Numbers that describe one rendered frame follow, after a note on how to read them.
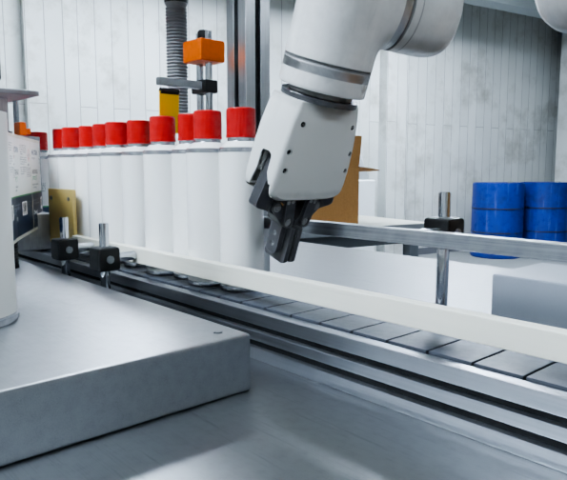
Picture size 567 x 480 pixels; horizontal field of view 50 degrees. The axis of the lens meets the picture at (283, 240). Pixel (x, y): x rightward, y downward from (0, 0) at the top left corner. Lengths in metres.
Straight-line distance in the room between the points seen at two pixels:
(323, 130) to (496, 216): 6.66
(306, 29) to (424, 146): 6.82
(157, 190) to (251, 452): 0.44
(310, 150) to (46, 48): 4.81
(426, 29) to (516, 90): 7.99
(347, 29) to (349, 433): 0.33
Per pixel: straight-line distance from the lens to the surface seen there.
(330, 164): 0.60
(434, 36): 0.60
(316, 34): 0.55
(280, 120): 0.56
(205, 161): 0.70
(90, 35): 5.55
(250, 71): 0.89
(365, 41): 0.56
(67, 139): 1.06
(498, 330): 0.44
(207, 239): 0.71
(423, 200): 7.37
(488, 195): 7.21
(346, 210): 2.54
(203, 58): 0.87
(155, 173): 0.79
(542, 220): 7.59
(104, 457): 0.44
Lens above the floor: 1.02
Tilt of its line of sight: 7 degrees down
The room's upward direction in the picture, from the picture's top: straight up
